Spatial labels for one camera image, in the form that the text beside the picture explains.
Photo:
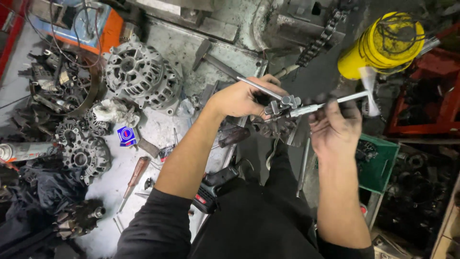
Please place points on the person's right hand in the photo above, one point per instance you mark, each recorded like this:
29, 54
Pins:
334, 133

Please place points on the person's left hand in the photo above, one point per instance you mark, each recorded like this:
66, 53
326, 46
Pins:
237, 99

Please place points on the person's right fingers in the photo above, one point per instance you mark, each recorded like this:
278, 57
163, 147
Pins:
334, 108

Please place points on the person's left fingers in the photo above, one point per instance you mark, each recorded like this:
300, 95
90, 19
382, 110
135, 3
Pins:
271, 86

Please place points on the silver bearing puller tool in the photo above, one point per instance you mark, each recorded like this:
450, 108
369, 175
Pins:
287, 102

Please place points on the dark alternator rotor part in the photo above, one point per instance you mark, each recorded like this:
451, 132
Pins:
278, 129

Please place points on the steel hammer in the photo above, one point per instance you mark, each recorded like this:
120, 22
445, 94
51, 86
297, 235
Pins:
215, 61

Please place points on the grey metal bench vise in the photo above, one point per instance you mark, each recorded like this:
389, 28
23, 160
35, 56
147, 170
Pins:
258, 21

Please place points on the thin metal rod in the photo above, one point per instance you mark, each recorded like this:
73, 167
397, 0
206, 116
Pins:
303, 169

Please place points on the green plastic crate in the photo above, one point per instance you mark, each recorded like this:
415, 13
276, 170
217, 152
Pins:
377, 169

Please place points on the yellow plastic bucket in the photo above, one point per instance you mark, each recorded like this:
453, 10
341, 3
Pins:
381, 46

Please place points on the clear plastic bag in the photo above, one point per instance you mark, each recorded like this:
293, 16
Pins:
185, 108

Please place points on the black red power drill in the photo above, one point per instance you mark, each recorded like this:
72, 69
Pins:
215, 183

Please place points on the heap of dark engine parts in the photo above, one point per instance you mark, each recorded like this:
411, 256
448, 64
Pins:
420, 187

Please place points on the small black red packet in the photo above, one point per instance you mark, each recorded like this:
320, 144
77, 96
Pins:
166, 152

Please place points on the silver alternator housing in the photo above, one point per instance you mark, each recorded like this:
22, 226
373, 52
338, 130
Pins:
142, 77

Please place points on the small blue red box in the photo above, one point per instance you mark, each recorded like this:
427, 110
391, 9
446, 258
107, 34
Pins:
126, 136

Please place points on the dirty white rag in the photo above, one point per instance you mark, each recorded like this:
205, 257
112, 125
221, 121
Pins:
115, 111

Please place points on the orange blue machine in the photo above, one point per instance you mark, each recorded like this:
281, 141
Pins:
104, 30

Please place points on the dark alternator end cover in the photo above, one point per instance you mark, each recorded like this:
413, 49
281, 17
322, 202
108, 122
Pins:
84, 154

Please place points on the round bin of parts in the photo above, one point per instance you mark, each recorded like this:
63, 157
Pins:
59, 84

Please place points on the black claw pole rotor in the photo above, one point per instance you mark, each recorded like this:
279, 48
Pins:
77, 219

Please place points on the black cloth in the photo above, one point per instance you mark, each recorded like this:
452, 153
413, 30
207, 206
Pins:
39, 190

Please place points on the grey spray can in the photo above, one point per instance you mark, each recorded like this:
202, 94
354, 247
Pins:
25, 151

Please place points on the red metal frame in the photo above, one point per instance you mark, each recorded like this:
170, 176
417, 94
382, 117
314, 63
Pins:
445, 108

